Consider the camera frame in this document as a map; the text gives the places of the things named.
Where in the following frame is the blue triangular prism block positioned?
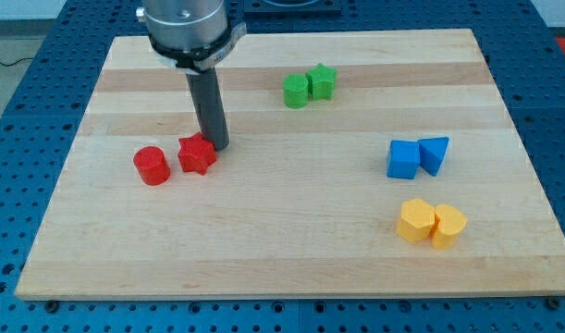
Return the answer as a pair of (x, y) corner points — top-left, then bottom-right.
(418, 137), (449, 177)

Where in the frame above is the yellow hexagon block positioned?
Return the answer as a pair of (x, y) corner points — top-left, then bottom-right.
(396, 198), (436, 242)

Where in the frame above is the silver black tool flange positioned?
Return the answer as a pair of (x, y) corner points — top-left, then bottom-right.
(148, 22), (247, 73)

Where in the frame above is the red cylinder block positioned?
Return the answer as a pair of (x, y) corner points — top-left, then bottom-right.
(133, 146), (171, 186)

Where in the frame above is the wooden board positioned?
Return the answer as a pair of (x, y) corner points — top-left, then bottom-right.
(16, 29), (565, 301)

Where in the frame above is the red star block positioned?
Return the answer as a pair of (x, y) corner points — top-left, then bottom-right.
(178, 132), (216, 175)

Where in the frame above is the green star block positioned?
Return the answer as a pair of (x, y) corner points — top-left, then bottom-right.
(306, 63), (337, 100)

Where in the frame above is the green cylinder block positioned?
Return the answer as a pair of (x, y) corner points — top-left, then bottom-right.
(283, 74), (309, 108)

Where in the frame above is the blue cube block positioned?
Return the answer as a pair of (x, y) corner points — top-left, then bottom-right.
(387, 140), (421, 179)

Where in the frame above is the yellow heart block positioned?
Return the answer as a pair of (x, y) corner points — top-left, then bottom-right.
(431, 204), (468, 250)

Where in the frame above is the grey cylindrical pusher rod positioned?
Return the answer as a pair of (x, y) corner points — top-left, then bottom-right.
(186, 68), (229, 151)

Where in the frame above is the black cable on floor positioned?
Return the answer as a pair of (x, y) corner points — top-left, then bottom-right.
(0, 44), (36, 68)

